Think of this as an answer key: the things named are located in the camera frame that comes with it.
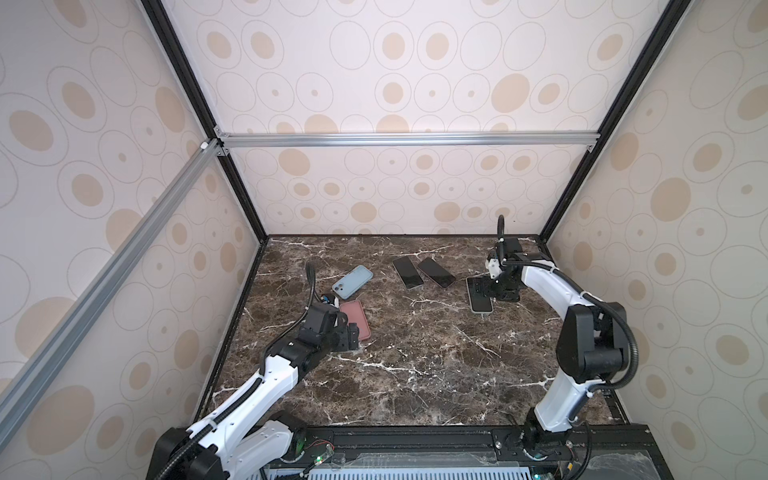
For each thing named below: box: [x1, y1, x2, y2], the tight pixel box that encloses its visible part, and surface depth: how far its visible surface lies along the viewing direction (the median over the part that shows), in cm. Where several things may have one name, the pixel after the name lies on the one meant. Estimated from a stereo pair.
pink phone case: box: [339, 300, 371, 341], surface depth 99 cm
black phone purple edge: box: [417, 257, 457, 289], surface depth 111 cm
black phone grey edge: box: [392, 256, 424, 290], surface depth 111 cm
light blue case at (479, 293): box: [465, 272, 494, 314], surface depth 100 cm
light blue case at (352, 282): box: [332, 265, 374, 300], surface depth 108 cm
